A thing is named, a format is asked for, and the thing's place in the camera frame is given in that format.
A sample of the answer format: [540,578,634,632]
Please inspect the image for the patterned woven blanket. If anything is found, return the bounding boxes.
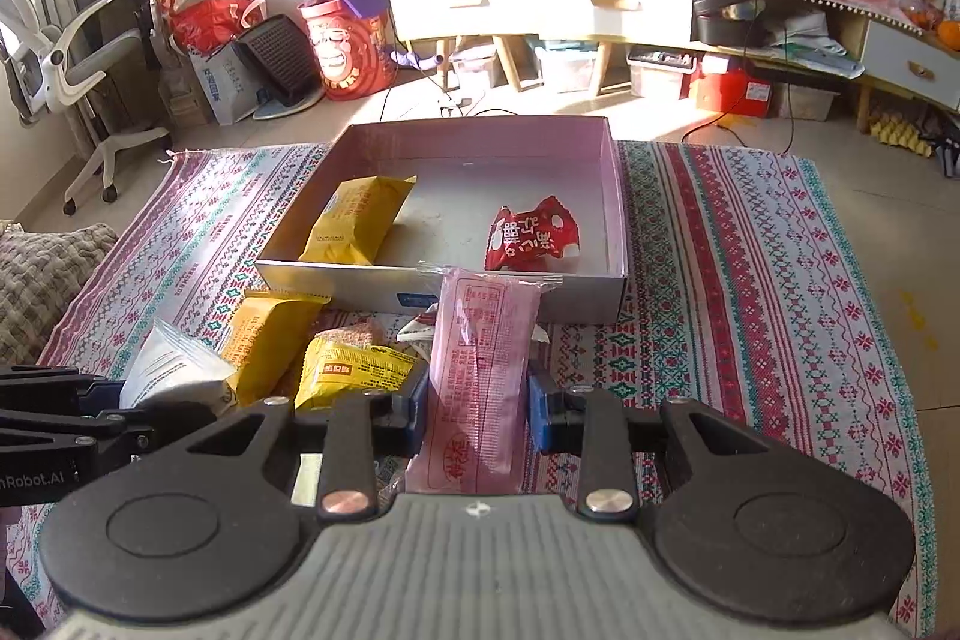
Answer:
[0,141,935,640]

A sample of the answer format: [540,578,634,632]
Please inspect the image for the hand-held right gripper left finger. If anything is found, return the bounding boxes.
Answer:
[184,370,430,521]

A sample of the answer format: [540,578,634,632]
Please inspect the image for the long yellow snack packet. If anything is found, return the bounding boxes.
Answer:
[298,175,417,268]

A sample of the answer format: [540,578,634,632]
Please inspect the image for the yellow ridged object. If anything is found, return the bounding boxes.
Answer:
[870,111,935,157]

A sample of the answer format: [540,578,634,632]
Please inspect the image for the red storage box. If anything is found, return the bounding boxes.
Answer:
[690,62,773,120]

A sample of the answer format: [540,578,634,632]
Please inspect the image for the clear storage box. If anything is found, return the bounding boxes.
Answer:
[772,81,841,120]
[628,47,702,100]
[450,44,500,90]
[536,44,601,94]

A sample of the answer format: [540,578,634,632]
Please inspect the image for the red plastic bag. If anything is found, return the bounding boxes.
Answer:
[161,0,267,56]

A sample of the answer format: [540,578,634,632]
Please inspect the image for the white brown-print snack packet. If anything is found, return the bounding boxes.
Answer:
[396,302,440,345]

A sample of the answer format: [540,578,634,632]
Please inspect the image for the grey knit cushion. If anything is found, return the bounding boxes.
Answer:
[0,224,117,365]

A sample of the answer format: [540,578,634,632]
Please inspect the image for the yellow red-label snack packet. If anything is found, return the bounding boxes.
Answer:
[295,336,417,412]

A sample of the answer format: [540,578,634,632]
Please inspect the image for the black round container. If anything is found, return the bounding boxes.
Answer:
[694,0,770,49]

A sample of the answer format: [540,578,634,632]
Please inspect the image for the loose white papers pile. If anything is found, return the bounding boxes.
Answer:
[765,6,867,79]

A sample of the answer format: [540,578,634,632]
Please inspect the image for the pink snack packet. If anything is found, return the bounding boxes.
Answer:
[405,261,563,497]

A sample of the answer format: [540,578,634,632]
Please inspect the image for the brown cake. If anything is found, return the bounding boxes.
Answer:
[313,319,385,348]

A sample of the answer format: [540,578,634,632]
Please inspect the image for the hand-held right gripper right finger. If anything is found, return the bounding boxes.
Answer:
[527,359,781,521]

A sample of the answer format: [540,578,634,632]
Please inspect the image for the red snack packet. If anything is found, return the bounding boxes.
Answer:
[484,195,582,272]

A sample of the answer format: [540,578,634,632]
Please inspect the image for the red printed bucket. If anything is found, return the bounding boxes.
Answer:
[298,0,398,101]

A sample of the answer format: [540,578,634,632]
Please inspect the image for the wide yellow snack packet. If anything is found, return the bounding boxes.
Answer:
[217,289,331,390]

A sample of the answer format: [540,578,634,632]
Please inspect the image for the pink cardboard box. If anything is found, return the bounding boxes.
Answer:
[255,115,629,326]

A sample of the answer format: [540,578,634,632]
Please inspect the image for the white office chair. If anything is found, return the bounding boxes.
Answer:
[0,0,173,217]

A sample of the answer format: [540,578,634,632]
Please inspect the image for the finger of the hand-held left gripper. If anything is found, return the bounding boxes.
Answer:
[0,403,220,459]
[0,368,125,413]

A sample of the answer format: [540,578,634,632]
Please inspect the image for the white newsprint snack bag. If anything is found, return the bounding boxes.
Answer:
[118,317,239,412]

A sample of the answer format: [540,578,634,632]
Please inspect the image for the long low white-drawer cabinet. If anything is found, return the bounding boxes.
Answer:
[690,0,960,135]

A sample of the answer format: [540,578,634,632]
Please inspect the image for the purple plastic tool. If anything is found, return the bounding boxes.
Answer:
[390,47,443,71]

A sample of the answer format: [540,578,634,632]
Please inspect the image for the white blue-print cardboard box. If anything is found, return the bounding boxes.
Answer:
[187,40,260,125]

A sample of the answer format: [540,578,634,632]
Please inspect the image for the black heater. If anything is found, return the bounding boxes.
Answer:
[238,14,327,120]

